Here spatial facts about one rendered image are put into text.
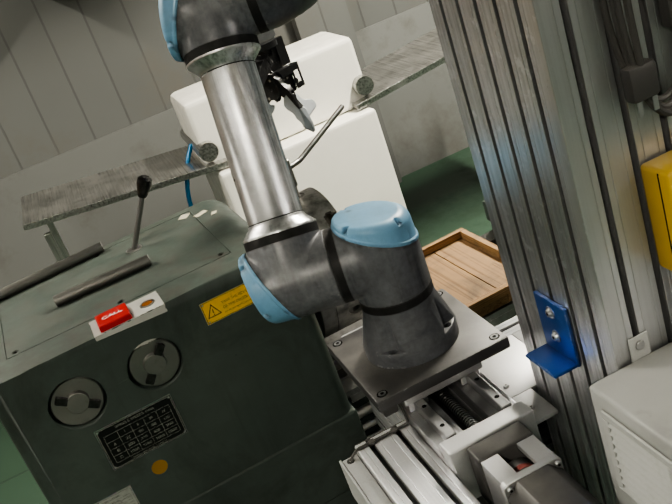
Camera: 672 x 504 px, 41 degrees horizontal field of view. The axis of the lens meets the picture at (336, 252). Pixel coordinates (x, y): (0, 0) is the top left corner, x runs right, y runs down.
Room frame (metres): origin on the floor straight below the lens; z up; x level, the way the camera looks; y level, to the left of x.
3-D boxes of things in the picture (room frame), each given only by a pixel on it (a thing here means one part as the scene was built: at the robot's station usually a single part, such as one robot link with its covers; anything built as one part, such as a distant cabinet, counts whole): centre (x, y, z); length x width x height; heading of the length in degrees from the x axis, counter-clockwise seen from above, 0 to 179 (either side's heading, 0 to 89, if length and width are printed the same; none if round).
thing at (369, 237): (1.23, -0.06, 1.33); 0.13 x 0.12 x 0.14; 84
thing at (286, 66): (1.89, 0.00, 1.50); 0.09 x 0.08 x 0.12; 135
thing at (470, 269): (1.91, -0.23, 0.89); 0.36 x 0.30 x 0.04; 15
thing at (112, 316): (1.50, 0.42, 1.26); 0.06 x 0.06 x 0.02; 15
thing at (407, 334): (1.23, -0.06, 1.21); 0.15 x 0.15 x 0.10
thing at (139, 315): (1.51, 0.39, 1.23); 0.13 x 0.08 x 0.06; 105
